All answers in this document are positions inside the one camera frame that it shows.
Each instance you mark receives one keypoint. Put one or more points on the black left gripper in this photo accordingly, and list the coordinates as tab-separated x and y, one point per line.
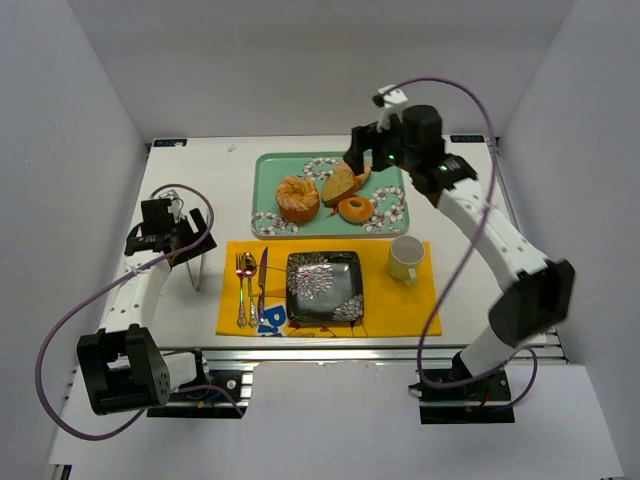
189	236

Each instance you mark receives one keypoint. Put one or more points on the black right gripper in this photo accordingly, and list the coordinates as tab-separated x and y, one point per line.
365	145

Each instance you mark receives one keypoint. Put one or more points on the brown bread slice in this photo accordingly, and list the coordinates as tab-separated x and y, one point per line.
340	185

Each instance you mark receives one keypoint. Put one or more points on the metal serving tongs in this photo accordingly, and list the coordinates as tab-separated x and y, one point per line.
196	276

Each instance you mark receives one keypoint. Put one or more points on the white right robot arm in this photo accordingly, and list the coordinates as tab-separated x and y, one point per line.
536	291

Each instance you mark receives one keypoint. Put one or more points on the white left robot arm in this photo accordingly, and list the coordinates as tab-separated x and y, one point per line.
122	367

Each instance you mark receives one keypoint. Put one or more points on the pale bagel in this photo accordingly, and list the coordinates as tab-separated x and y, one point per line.
364	176

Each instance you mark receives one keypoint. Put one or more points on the green floral tray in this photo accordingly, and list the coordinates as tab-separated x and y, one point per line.
385	190

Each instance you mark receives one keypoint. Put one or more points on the iridescent fork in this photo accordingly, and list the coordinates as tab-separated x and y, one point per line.
240	272

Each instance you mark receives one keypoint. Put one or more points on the orange glazed donut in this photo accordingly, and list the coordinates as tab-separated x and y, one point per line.
356	209

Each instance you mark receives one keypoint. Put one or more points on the iridescent spoon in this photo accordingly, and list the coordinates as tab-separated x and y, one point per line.
250	271

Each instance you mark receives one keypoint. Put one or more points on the orange bundt cake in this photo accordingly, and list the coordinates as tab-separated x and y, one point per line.
297	198

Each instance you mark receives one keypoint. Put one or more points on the iridescent knife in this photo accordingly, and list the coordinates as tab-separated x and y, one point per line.
263	267

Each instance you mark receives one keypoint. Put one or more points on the yellow placemat cloth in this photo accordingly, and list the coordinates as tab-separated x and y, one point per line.
392	308

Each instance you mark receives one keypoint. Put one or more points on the blue label sticker right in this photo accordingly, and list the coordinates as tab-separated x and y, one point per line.
467	138

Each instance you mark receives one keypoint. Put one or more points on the pale yellow mug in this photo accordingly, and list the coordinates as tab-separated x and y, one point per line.
406	254

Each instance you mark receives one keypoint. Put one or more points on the black floral square plate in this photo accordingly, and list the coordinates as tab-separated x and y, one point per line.
324	286

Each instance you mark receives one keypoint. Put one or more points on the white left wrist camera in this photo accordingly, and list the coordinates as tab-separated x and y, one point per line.
176	208

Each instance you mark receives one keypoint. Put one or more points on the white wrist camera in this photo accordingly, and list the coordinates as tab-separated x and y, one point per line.
176	208
391	101

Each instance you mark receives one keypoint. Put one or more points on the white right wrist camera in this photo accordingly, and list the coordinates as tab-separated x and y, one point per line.
391	101

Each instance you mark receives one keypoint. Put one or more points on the aluminium frame rail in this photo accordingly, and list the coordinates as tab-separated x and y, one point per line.
553	354

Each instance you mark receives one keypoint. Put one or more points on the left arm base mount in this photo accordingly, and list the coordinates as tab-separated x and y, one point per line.
235	378

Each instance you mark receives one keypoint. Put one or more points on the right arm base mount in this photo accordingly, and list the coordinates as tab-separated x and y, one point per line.
484	402

